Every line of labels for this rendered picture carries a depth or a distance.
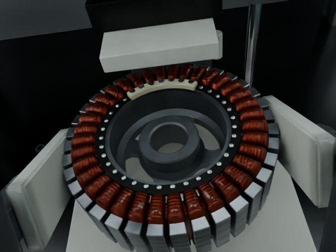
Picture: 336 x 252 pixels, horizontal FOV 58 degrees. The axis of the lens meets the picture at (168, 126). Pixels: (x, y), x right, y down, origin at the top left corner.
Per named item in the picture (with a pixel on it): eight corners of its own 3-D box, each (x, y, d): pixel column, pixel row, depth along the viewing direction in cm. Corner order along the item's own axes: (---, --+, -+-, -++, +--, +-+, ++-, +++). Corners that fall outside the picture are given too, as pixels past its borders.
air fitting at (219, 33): (223, 62, 29) (223, 35, 27) (210, 64, 29) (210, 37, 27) (221, 55, 30) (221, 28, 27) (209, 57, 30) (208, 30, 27)
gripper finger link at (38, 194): (45, 251, 12) (27, 254, 12) (84, 172, 19) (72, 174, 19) (22, 185, 11) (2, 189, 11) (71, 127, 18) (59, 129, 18)
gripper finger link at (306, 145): (316, 139, 11) (337, 136, 11) (260, 96, 18) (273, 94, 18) (317, 210, 12) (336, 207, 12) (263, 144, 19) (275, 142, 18)
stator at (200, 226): (302, 245, 14) (321, 210, 12) (72, 275, 15) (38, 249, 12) (243, 88, 22) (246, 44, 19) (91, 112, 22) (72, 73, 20)
